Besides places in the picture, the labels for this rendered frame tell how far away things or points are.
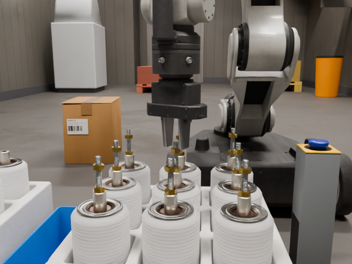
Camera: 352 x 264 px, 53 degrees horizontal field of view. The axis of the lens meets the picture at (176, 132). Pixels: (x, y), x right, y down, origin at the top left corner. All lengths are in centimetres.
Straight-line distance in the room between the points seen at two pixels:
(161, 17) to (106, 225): 34
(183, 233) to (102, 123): 121
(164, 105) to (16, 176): 42
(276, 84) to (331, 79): 420
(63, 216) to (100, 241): 41
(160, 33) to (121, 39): 719
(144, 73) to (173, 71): 500
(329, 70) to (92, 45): 351
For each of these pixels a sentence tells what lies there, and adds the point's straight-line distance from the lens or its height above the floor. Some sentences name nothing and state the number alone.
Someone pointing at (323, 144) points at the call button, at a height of 33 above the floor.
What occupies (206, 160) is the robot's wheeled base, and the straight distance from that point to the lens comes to 109.
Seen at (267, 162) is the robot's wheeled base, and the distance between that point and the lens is 111.
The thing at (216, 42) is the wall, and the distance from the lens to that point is 859.
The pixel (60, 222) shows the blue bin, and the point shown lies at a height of 8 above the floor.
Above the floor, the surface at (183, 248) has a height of 21.
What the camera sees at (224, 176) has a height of 25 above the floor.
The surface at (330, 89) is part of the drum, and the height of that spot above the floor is 11.
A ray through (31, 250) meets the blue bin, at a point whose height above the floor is 9.
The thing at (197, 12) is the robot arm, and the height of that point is 57.
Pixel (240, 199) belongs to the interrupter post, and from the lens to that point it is 57.
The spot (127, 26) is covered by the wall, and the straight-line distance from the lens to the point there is 777.
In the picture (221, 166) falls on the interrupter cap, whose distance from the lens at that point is 82.
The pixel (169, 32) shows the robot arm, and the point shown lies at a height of 54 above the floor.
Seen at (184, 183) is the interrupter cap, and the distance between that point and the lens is 70.
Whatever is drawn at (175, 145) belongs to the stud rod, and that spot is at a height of 33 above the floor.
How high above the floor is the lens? 49
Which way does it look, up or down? 11 degrees down
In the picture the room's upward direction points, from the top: straight up
